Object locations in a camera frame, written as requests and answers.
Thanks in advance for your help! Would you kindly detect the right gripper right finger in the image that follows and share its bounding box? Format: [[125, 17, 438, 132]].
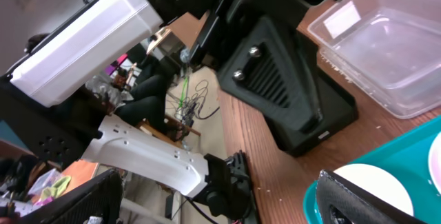
[[316, 170, 424, 224]]

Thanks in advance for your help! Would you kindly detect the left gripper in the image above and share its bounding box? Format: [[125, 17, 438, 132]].
[[189, 0, 322, 132]]

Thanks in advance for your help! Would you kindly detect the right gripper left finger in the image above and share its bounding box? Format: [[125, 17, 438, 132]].
[[17, 169, 123, 224]]

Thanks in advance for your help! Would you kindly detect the white cup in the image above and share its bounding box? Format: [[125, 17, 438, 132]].
[[334, 163, 414, 216]]

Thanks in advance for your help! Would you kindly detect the pink bowl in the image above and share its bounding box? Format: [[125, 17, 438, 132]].
[[428, 139, 440, 192]]

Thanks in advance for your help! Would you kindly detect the teal serving tray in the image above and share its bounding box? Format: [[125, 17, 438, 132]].
[[303, 118, 440, 223]]

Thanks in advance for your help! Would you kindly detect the black plastic tray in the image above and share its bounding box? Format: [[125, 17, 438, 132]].
[[216, 0, 363, 158]]

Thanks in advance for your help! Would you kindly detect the clear plastic bin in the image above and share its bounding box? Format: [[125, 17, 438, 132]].
[[308, 0, 440, 119]]

